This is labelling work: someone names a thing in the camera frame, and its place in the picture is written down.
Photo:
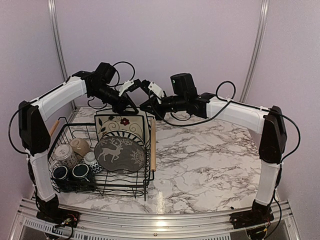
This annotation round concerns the dark teal cup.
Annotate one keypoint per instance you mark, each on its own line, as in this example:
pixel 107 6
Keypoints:
pixel 80 171

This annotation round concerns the front aluminium rail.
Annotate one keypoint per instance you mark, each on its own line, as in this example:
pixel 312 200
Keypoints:
pixel 107 225

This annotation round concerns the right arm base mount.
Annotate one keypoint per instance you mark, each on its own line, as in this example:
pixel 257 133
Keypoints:
pixel 258 214

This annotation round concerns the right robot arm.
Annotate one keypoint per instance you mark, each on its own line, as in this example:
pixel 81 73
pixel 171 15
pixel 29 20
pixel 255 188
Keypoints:
pixel 269 123

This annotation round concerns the striped round plate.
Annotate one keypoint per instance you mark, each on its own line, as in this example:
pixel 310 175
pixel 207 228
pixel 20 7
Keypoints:
pixel 125 134

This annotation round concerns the beige bowl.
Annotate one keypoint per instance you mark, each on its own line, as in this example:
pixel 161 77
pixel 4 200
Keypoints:
pixel 80 147

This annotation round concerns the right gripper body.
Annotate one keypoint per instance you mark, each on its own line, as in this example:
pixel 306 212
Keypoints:
pixel 160 113

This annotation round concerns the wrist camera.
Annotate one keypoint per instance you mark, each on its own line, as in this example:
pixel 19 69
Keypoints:
pixel 129 85
pixel 150 86

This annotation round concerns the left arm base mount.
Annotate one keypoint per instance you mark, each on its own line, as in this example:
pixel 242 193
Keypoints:
pixel 50 211

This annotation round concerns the dark blue cup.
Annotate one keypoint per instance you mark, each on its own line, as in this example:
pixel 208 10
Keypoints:
pixel 60 172

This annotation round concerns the floral glass mug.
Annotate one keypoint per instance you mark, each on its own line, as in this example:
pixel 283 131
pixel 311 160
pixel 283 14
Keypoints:
pixel 65 155

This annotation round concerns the right aluminium frame post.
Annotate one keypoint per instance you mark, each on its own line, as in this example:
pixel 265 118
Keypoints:
pixel 258 43

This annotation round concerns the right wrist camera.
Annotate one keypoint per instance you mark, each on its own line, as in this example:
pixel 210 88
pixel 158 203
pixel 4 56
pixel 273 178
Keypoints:
pixel 150 86

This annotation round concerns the square floral plate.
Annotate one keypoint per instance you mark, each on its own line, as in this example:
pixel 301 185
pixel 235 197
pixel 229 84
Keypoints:
pixel 107 122

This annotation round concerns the blue patterned bowl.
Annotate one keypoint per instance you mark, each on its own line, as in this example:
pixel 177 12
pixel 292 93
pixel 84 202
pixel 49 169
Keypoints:
pixel 92 162

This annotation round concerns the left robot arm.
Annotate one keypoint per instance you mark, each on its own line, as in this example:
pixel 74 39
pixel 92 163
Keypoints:
pixel 35 135

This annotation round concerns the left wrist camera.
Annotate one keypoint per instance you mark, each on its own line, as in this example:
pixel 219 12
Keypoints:
pixel 129 85

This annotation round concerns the left aluminium frame post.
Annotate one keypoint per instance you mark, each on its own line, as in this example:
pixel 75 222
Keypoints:
pixel 56 37

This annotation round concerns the grey reindeer plate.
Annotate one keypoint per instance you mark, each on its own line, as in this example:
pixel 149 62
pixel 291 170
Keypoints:
pixel 120 154

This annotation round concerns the black wire dish rack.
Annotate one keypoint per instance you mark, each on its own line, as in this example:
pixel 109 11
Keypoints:
pixel 105 183

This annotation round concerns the aluminium frame post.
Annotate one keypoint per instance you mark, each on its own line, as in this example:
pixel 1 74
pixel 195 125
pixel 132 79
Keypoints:
pixel 56 37
pixel 258 43

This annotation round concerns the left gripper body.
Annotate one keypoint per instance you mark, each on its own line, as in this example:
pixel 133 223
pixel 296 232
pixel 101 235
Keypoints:
pixel 116 106

